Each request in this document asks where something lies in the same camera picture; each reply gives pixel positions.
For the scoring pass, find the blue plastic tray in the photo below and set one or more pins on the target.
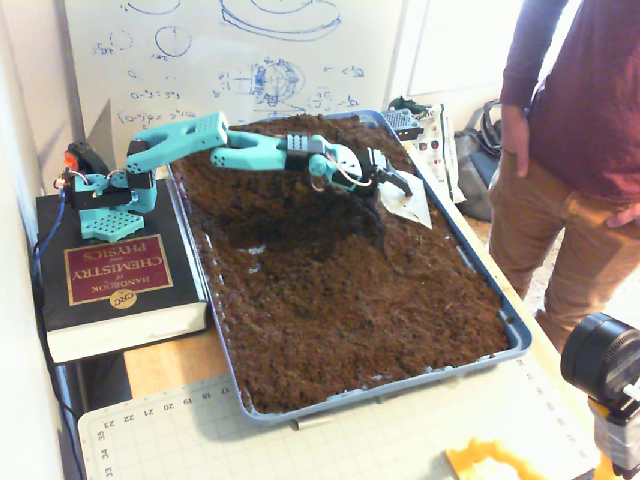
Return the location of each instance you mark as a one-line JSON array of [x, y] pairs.
[[520, 345]]

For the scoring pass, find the person's right forearm maroon sleeve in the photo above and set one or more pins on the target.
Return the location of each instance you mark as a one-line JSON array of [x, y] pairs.
[[525, 55]]

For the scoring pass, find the grey backpack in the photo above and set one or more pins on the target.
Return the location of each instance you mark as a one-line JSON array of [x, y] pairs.
[[475, 170]]

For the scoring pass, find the person's right hand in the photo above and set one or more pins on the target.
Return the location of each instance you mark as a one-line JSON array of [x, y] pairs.
[[517, 140]]

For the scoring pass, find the whiteboard with blue drawings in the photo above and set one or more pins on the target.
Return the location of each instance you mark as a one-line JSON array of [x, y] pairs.
[[225, 50]]

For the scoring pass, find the white electronics box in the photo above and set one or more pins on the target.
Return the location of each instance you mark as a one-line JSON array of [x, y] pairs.
[[440, 150]]

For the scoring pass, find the black chemistry physics handbook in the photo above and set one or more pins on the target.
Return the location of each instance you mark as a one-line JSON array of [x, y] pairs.
[[120, 270]]

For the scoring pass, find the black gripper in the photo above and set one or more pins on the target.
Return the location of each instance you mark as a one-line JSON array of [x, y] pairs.
[[376, 165]]

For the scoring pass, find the person's left hand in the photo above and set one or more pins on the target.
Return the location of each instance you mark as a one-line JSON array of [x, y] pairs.
[[625, 217]]

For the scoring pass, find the teal robot arm with base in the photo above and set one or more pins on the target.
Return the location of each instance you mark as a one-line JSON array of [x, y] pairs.
[[200, 140]]

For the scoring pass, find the grey gridded cutting mat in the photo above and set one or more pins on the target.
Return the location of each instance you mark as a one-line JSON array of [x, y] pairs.
[[350, 450]]

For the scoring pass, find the yellow plastic part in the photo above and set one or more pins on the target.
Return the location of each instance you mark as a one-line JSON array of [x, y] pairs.
[[480, 457]]

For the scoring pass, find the black camera lens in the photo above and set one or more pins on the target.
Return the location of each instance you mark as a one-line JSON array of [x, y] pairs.
[[600, 355]]

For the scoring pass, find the person maroon sweater tan trousers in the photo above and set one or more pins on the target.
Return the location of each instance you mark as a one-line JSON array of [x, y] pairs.
[[590, 125]]

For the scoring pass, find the brown soil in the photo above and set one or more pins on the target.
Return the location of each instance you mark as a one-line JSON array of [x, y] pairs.
[[350, 290]]

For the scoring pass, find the short metal bar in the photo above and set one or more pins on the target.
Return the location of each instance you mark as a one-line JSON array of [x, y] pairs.
[[312, 423]]

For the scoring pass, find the yellow grey camera stand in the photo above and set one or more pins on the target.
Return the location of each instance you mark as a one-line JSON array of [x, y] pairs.
[[615, 440]]

